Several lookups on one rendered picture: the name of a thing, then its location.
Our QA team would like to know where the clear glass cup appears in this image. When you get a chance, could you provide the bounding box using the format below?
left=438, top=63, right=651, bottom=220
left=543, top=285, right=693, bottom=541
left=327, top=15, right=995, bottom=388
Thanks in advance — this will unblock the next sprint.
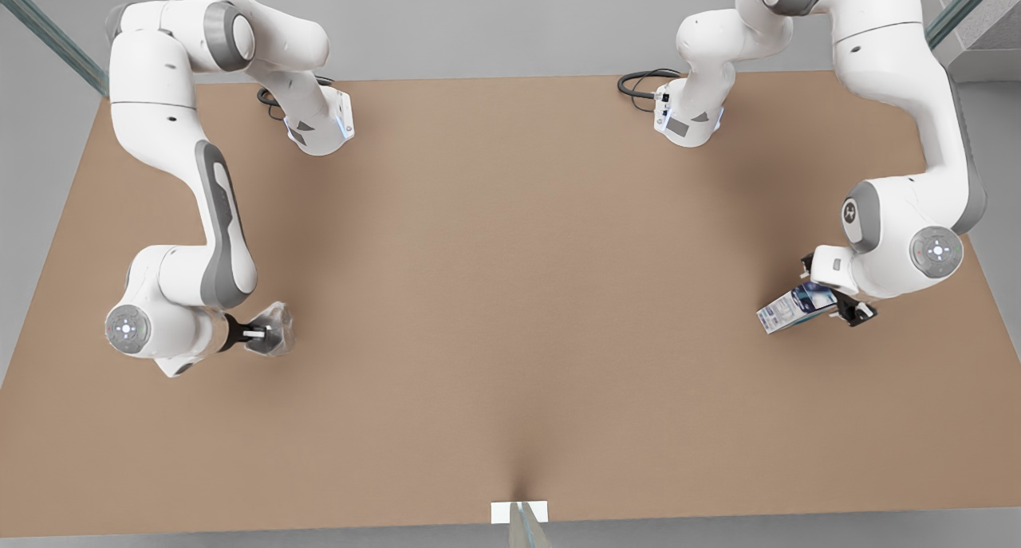
left=242, top=300, right=297, bottom=359

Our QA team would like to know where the white post foot plate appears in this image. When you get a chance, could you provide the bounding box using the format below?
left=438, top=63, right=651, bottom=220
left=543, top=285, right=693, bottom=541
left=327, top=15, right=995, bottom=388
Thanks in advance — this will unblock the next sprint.
left=490, top=500, right=552, bottom=524

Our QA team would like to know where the silver frame post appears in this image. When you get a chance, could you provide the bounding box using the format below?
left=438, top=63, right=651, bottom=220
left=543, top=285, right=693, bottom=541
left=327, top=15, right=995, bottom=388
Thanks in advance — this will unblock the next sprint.
left=924, top=0, right=1011, bottom=51
left=508, top=502, right=553, bottom=548
left=0, top=0, right=110, bottom=99

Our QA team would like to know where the black cable loop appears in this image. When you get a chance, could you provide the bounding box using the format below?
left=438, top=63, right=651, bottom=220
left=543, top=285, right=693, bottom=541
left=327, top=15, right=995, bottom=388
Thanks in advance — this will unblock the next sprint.
left=617, top=68, right=684, bottom=115
left=256, top=75, right=337, bottom=123

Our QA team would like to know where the grey concrete pillar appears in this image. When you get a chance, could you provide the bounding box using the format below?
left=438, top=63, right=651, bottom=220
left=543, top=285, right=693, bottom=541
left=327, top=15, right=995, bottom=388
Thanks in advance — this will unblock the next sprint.
left=932, top=0, right=1021, bottom=84

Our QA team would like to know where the white and blue carton box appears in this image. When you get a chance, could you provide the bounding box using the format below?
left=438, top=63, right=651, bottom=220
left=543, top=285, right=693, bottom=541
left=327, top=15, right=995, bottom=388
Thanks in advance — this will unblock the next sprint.
left=755, top=282, right=840, bottom=336

